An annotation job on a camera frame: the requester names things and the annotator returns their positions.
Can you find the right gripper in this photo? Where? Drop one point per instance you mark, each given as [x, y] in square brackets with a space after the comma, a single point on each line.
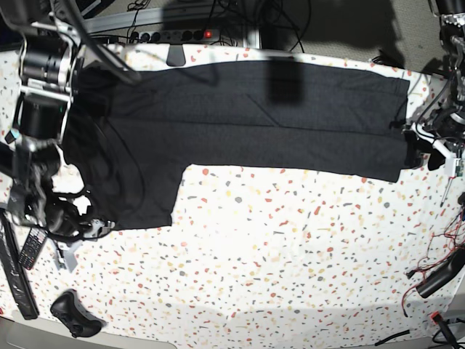
[67, 228]

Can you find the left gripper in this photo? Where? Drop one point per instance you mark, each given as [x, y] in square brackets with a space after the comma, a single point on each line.
[436, 132]

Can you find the black T-shirt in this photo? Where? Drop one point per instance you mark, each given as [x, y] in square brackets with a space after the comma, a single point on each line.
[131, 144]

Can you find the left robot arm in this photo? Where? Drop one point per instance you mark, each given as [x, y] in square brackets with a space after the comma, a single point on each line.
[451, 20]

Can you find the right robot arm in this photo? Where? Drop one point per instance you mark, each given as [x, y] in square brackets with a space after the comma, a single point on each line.
[49, 64]

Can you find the long black bar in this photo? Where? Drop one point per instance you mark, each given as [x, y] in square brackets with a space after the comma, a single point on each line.
[15, 273]

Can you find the black game controller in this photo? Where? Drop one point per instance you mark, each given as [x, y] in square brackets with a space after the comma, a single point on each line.
[70, 312]

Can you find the turquoise highlighter marker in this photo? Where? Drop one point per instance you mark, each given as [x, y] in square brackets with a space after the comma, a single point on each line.
[11, 136]

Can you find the white terrazzo table cloth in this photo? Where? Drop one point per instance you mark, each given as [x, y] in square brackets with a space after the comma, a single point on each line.
[269, 258]

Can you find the grey table clamp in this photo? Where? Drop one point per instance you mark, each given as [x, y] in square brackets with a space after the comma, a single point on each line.
[176, 56]

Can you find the white power strip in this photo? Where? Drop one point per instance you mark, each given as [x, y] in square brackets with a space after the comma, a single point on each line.
[189, 36]

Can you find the black cordless phone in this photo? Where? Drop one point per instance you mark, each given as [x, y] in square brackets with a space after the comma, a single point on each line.
[32, 248]

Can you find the red handled screwdriver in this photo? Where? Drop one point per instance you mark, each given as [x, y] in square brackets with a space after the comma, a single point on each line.
[446, 191]

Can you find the black cylinder with wires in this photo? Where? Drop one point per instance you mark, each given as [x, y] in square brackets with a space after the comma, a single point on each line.
[443, 275]

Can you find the red black tool handle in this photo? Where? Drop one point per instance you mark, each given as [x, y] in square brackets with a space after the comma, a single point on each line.
[444, 329]

